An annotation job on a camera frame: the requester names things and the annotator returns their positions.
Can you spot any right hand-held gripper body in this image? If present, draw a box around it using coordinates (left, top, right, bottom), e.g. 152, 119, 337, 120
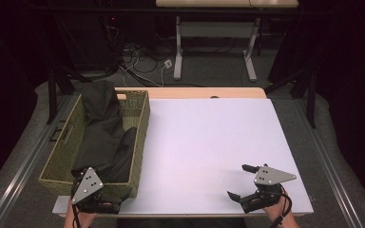
240, 163, 298, 214

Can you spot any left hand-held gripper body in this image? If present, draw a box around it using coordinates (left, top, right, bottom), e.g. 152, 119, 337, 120
71, 166, 122, 215

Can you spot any green woven basket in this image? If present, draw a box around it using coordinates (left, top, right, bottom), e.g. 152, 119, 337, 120
38, 89, 151, 200

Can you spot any dark cloth garment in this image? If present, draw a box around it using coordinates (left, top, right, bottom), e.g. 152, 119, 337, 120
70, 79, 138, 184

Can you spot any person's right hand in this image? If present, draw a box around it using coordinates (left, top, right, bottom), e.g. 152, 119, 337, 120
261, 187, 295, 224

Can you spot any person's left hand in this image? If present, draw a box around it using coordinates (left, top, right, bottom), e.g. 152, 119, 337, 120
64, 203, 99, 228

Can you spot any black metal stand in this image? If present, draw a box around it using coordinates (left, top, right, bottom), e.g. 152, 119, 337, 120
44, 18, 91, 125
263, 66, 318, 129

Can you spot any dark curtain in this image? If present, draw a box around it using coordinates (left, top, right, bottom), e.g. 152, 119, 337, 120
0, 0, 56, 198
267, 0, 365, 211

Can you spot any white-legged desk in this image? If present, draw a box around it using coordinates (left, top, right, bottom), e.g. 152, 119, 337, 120
155, 0, 299, 82

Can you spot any black horizontal bar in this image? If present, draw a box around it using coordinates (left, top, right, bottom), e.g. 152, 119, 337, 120
28, 5, 334, 17

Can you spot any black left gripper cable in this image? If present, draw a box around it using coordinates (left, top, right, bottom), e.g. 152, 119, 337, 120
70, 177, 83, 228

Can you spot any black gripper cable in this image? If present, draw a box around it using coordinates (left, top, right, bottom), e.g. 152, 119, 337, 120
70, 177, 83, 228
268, 185, 294, 228

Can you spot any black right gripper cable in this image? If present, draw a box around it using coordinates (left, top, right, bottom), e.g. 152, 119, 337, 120
268, 185, 294, 228

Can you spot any black floor bracket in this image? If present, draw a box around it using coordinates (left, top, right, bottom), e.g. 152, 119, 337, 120
48, 119, 68, 143

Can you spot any aluminium floor rail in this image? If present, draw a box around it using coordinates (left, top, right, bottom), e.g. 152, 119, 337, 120
294, 98, 365, 228
0, 94, 74, 228

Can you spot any tangle of floor cables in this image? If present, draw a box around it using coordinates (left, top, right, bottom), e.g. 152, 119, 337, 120
106, 37, 201, 88

